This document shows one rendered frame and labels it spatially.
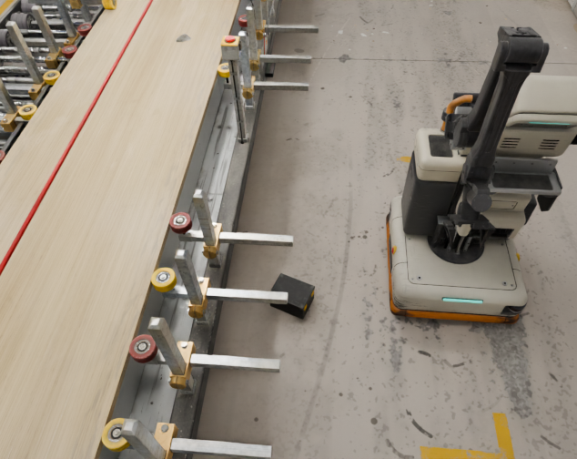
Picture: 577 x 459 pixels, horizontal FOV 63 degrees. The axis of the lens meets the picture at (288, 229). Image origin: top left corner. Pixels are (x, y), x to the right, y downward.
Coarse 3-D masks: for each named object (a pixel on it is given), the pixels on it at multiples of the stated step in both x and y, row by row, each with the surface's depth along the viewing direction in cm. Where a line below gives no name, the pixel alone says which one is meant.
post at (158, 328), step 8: (152, 320) 121; (160, 320) 122; (152, 328) 120; (160, 328) 120; (168, 328) 127; (152, 336) 124; (160, 336) 123; (168, 336) 127; (160, 344) 127; (168, 344) 127; (176, 344) 134; (168, 352) 131; (176, 352) 134; (168, 360) 135; (176, 360) 135; (184, 360) 143; (176, 368) 139; (184, 368) 143; (192, 384) 153
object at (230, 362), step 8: (160, 352) 148; (152, 360) 147; (160, 360) 147; (192, 360) 147; (200, 360) 147; (208, 360) 146; (216, 360) 146; (224, 360) 146; (232, 360) 146; (240, 360) 146; (248, 360) 146; (256, 360) 146; (264, 360) 146; (272, 360) 146; (224, 368) 147; (232, 368) 147; (240, 368) 146; (248, 368) 146; (256, 368) 145; (264, 368) 145; (272, 368) 144
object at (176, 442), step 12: (180, 444) 131; (192, 444) 131; (204, 444) 131; (216, 444) 131; (228, 444) 131; (240, 444) 131; (252, 444) 130; (228, 456) 131; (240, 456) 130; (252, 456) 129; (264, 456) 128
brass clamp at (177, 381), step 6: (180, 342) 149; (192, 342) 149; (180, 348) 148; (192, 348) 148; (186, 354) 147; (186, 360) 146; (186, 366) 144; (186, 372) 143; (174, 378) 142; (180, 378) 142; (186, 378) 143; (174, 384) 142; (180, 384) 142; (186, 384) 143
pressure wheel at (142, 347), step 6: (138, 336) 145; (144, 336) 145; (150, 336) 145; (132, 342) 144; (138, 342) 144; (144, 342) 144; (150, 342) 144; (132, 348) 143; (138, 348) 143; (144, 348) 143; (150, 348) 143; (156, 348) 144; (132, 354) 142; (138, 354) 141; (144, 354) 141; (150, 354) 142; (156, 354) 144; (138, 360) 141; (144, 360) 142; (150, 360) 143
